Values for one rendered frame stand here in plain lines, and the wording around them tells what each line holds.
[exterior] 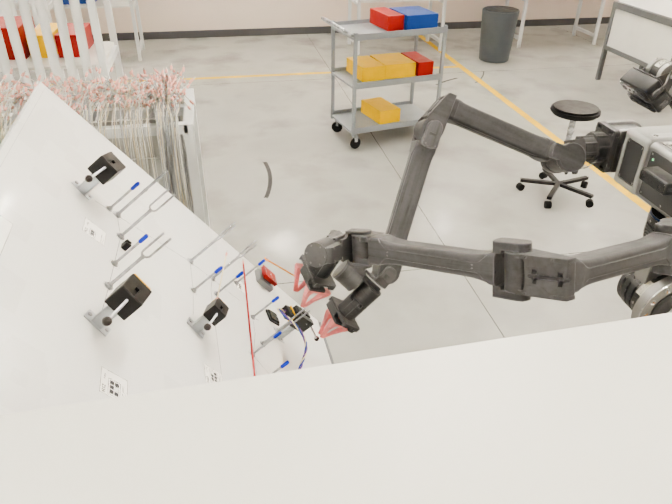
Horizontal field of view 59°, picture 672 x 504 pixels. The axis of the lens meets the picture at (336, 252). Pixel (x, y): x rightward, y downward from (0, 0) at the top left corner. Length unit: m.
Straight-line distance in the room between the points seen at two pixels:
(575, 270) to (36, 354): 0.85
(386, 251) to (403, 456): 1.01
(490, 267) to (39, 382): 0.76
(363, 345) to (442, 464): 2.86
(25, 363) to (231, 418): 0.57
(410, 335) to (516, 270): 2.14
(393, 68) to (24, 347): 4.71
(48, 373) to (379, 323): 2.57
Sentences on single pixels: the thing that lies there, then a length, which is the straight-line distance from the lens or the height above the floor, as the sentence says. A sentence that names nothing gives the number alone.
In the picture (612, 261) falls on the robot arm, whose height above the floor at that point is 1.49.
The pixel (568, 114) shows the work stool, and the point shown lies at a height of 0.67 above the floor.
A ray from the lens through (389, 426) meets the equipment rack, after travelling 0.31.
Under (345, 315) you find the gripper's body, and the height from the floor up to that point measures 1.10.
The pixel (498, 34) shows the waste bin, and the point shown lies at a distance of 8.18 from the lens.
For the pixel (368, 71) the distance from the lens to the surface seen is 5.23.
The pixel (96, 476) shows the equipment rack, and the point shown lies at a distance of 0.31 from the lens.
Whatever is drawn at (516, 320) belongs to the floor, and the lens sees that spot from 3.46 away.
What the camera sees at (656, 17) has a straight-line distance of 7.25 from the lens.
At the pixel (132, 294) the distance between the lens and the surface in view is 0.94.
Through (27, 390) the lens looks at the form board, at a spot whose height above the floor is 1.54.
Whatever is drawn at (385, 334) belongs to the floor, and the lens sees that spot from 3.22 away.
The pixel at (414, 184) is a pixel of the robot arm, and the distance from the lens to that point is 1.55.
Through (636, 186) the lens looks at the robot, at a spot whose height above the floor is 1.40.
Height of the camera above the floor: 2.08
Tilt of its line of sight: 33 degrees down
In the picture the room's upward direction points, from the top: 1 degrees clockwise
